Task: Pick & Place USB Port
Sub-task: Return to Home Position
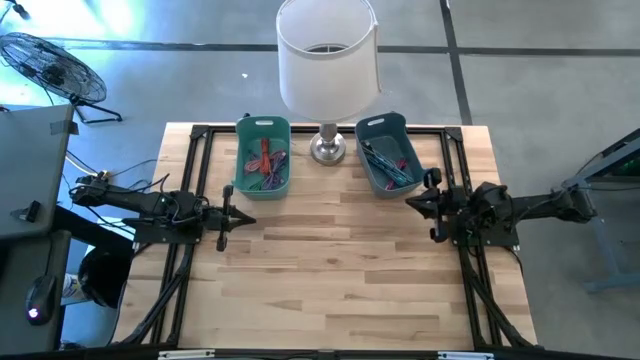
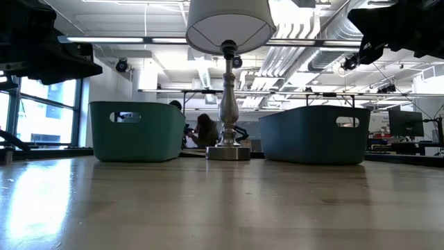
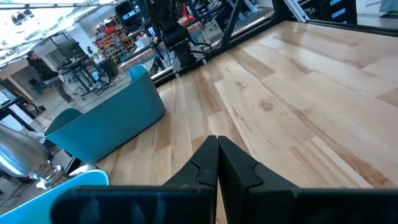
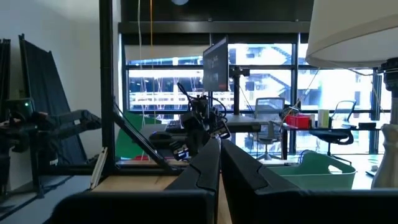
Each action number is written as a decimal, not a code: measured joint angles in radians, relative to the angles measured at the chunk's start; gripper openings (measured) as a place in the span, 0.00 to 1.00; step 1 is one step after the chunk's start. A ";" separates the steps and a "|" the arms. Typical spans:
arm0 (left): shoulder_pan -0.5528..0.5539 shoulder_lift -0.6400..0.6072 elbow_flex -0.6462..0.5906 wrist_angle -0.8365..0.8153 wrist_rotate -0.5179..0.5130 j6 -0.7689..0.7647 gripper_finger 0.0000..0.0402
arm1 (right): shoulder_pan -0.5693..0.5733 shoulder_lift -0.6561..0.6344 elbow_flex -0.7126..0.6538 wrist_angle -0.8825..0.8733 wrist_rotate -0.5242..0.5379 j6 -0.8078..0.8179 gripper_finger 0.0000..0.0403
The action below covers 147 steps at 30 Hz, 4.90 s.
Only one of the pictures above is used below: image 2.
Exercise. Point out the dark blue-teal plastic bin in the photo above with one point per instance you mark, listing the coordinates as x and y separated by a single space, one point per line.
312 142

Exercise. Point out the black background robot arm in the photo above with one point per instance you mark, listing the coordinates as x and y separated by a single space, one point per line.
243 132

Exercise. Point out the long ceiling light strip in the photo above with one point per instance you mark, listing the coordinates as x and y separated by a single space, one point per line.
121 40
312 43

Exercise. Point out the black computer monitor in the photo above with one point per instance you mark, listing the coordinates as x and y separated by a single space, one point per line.
406 123

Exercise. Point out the green-teal plastic bin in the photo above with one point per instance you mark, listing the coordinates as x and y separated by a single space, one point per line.
145 139

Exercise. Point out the person's head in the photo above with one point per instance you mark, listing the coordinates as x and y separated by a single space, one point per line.
176 105

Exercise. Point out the person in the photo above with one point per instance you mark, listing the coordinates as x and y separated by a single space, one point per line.
207 133

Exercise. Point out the silver lamp with white shade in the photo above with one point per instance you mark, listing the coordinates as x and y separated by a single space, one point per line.
228 111

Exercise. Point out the black ceiling camera cluster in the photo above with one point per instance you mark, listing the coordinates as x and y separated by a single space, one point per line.
349 63

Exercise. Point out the dark window frame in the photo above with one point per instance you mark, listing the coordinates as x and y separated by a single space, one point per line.
79 111

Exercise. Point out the round black ceiling camera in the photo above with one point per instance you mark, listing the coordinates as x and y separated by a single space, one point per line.
237 62
122 65

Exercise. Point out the black metal frame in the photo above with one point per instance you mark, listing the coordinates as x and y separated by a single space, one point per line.
194 92

